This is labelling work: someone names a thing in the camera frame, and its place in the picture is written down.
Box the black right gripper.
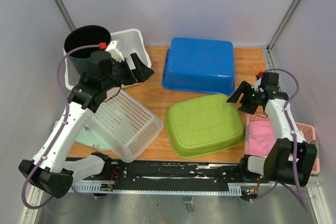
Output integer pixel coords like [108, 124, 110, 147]
[227, 81, 261, 114]

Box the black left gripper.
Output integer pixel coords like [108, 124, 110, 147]
[103, 52, 154, 90]

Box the blue plastic tub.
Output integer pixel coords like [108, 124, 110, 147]
[162, 37, 235, 95]

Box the white perforated basket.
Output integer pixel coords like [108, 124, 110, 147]
[85, 88, 164, 163]

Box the green plastic tub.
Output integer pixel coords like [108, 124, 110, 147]
[164, 94, 244, 159]

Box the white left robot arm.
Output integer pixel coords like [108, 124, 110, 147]
[18, 50, 154, 199]

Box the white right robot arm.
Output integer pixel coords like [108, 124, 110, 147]
[227, 81, 317, 187]

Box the white plastic bin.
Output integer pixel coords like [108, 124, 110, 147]
[65, 28, 152, 90]

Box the pink folded cloth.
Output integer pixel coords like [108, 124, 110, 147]
[247, 121, 276, 156]

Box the dark round bucket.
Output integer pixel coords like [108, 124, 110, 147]
[64, 25, 111, 75]

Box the pink perforated basket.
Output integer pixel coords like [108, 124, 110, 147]
[244, 113, 322, 175]

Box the green printed cloth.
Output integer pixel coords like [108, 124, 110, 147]
[54, 120, 111, 152]

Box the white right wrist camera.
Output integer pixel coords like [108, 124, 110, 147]
[258, 72, 279, 92]

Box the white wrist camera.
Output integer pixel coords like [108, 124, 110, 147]
[99, 39, 125, 62]
[258, 72, 279, 92]

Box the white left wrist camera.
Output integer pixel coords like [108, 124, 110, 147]
[99, 39, 125, 62]

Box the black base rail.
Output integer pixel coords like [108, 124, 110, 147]
[72, 159, 267, 196]

